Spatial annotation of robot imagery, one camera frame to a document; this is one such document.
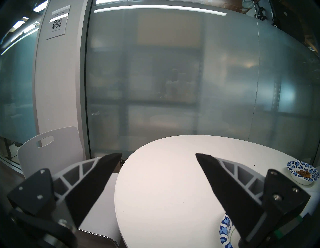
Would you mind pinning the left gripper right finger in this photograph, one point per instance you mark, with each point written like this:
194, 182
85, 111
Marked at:
232, 195

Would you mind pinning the large blue patterned paper bowl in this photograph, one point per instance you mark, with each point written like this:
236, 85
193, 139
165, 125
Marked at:
225, 232

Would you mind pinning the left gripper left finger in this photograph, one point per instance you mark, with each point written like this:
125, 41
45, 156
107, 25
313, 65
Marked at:
92, 185

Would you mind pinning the QR code paper sign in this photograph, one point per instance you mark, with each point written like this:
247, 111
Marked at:
58, 25

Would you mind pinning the small blue patterned paper bowl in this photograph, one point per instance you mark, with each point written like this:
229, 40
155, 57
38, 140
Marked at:
297, 165

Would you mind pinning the minced brown food leftovers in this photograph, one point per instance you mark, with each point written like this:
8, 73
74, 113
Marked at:
303, 173

